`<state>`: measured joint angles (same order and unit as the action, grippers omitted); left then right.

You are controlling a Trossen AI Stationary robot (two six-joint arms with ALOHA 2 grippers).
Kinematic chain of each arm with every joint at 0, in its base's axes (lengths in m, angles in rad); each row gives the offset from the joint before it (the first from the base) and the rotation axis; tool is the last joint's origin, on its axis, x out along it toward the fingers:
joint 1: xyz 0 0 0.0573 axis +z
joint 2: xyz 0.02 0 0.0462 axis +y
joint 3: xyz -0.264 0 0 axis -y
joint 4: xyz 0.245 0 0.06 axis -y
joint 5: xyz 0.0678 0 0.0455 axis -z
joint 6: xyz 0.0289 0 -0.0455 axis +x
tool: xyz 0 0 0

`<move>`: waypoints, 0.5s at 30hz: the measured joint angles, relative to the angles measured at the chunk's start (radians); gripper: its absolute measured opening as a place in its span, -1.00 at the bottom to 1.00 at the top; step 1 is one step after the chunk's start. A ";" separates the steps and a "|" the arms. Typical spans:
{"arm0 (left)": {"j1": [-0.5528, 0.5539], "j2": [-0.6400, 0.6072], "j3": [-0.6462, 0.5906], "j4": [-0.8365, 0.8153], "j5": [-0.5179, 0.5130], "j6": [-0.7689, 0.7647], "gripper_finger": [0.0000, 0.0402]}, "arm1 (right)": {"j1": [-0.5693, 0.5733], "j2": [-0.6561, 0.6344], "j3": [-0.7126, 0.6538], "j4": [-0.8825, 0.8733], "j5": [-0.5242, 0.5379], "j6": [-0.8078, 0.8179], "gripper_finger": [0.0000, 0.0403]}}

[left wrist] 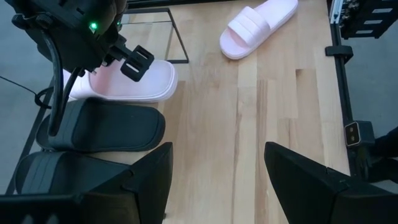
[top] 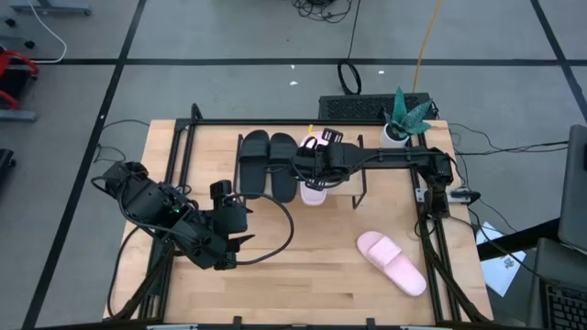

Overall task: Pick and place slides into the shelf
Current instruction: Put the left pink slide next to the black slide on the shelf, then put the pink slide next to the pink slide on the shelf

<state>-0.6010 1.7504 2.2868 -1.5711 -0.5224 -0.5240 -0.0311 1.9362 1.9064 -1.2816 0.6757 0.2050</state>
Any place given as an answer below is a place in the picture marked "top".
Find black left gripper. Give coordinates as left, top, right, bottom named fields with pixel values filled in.
left=208, top=180, right=256, bottom=271

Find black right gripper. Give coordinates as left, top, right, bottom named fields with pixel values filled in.
left=291, top=128, right=345, bottom=192

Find pink slide sandal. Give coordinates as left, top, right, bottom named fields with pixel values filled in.
left=356, top=230, right=427, bottom=298
left=299, top=131, right=329, bottom=207

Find black slide sandal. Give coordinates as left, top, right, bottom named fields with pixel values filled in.
left=238, top=129, right=271, bottom=200
left=269, top=132, right=299, bottom=204

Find black vented box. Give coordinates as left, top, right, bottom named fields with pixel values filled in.
left=317, top=93, right=435, bottom=122

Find green plant in white pot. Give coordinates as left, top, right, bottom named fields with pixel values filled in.
left=379, top=85, right=435, bottom=152

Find grey plug connector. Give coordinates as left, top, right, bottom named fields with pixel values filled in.
left=447, top=187, right=482, bottom=204

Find white paper sheet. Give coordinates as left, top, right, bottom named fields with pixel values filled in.
left=474, top=221, right=527, bottom=298

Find black desk bar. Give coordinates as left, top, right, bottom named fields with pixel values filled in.
left=476, top=217, right=561, bottom=261

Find black chair base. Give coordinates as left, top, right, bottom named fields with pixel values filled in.
left=0, top=148, right=17, bottom=182

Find grey monitor back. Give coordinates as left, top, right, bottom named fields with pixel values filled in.
left=557, top=123, right=587, bottom=256

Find red and black cart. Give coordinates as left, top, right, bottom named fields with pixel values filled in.
left=0, top=44, right=41, bottom=123

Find grey laptop with keyboard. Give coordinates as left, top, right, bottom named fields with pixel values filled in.
left=526, top=236, right=587, bottom=330

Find grey stand base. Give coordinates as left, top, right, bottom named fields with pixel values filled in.
left=9, top=0, right=93, bottom=17

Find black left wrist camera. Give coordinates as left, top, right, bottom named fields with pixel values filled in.
left=212, top=197, right=249, bottom=236

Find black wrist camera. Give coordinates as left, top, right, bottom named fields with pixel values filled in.
left=212, top=197, right=249, bottom=236
left=320, top=144, right=352, bottom=181

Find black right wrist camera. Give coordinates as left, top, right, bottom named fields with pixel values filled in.
left=320, top=144, right=352, bottom=181

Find black wire shoe rack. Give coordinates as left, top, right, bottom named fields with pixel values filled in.
left=233, top=132, right=371, bottom=211

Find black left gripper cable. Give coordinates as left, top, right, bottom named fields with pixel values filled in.
left=227, top=192, right=295, bottom=267

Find black coiled floor cable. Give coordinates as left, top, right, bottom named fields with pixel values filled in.
left=337, top=0, right=363, bottom=96

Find black metal table frame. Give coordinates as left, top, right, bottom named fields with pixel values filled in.
left=104, top=103, right=494, bottom=327

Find thin black floor cable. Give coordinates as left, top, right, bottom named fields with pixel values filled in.
left=93, top=118, right=151, bottom=165

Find black left base cable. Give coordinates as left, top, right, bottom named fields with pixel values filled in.
left=105, top=226, right=160, bottom=320

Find black cable tangle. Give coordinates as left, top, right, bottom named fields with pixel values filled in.
left=291, top=0, right=354, bottom=24

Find yellow hanging cable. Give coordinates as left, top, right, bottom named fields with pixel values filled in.
left=411, top=0, right=444, bottom=95

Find thin black desk cables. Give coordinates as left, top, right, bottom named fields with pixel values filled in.
left=447, top=122, right=570, bottom=157

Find white floor cable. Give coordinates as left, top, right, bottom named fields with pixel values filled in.
left=25, top=0, right=68, bottom=64

